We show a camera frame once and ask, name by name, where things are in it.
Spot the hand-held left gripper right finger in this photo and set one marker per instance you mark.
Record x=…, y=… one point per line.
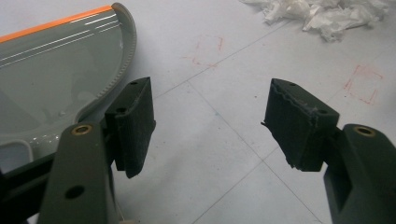
x=361, y=174

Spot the grey dustpan with orange edge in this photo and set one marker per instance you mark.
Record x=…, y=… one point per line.
x=62, y=62

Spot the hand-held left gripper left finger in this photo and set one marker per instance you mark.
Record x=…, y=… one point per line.
x=84, y=174

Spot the pile of white tissues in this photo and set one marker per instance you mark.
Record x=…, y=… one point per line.
x=327, y=15

